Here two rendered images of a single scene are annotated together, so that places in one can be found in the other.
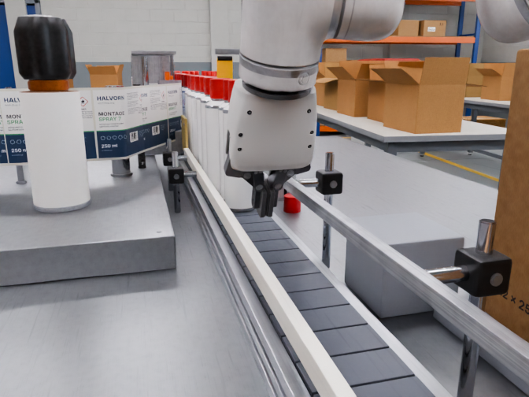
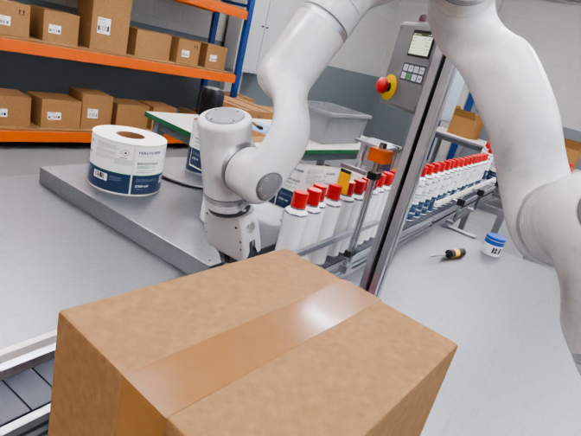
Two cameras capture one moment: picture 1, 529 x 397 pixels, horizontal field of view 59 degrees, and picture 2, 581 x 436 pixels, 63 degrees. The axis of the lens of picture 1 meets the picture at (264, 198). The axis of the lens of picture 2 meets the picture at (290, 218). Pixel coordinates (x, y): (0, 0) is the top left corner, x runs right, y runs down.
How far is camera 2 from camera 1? 0.69 m
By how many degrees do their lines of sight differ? 43
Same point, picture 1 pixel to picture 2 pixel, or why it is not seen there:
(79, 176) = not seen: hidden behind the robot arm
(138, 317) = not seen: hidden behind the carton
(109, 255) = (180, 257)
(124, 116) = (299, 183)
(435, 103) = not seen: outside the picture
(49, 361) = (92, 281)
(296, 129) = (229, 235)
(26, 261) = (150, 239)
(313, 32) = (218, 184)
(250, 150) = (210, 234)
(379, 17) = (239, 190)
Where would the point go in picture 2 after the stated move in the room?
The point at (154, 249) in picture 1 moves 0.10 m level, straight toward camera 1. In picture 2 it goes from (199, 267) to (163, 278)
